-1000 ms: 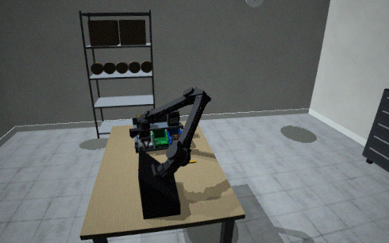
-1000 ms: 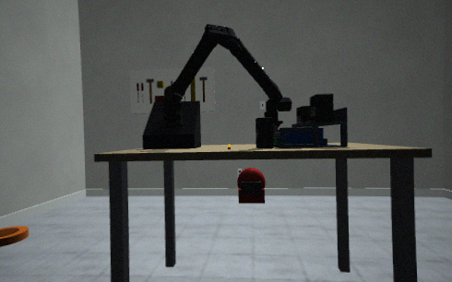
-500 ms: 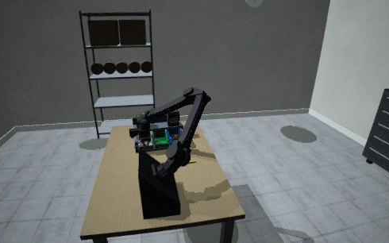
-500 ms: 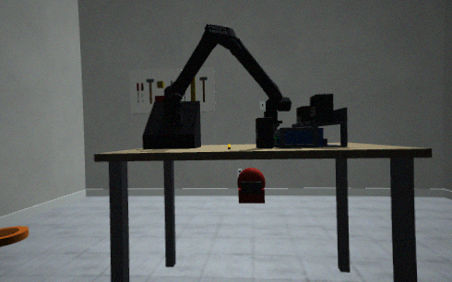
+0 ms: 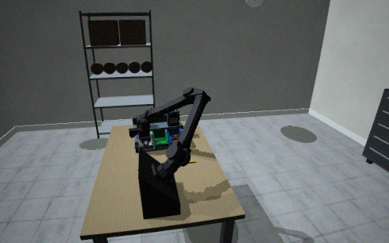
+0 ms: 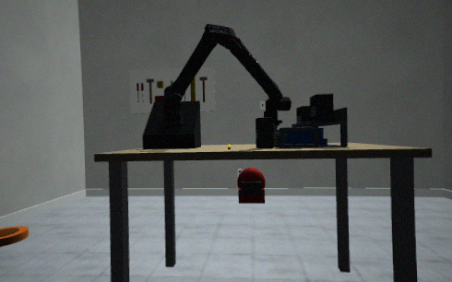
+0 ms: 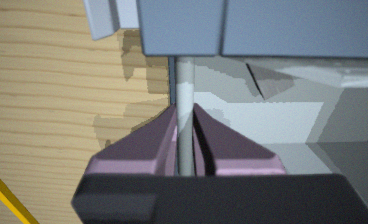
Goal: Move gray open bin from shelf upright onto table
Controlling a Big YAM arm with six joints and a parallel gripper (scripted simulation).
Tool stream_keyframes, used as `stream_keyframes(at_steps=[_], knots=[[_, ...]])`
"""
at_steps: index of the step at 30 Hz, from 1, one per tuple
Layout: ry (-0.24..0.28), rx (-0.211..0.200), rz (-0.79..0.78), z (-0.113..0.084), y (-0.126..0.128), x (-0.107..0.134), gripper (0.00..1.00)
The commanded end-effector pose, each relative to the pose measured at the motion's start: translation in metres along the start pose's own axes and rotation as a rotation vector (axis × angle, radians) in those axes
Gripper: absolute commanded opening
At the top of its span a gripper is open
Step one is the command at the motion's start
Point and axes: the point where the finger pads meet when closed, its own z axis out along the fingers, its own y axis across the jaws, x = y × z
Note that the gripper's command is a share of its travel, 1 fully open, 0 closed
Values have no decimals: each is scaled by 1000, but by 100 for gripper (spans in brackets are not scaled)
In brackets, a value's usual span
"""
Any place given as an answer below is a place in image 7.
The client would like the yellow bar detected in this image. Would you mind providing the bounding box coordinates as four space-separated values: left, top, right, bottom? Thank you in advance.
0 179 39 224

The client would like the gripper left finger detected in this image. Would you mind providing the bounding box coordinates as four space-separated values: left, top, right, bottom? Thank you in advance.
82 103 177 177

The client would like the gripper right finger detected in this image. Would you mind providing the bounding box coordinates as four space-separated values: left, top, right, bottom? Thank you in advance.
192 103 288 176

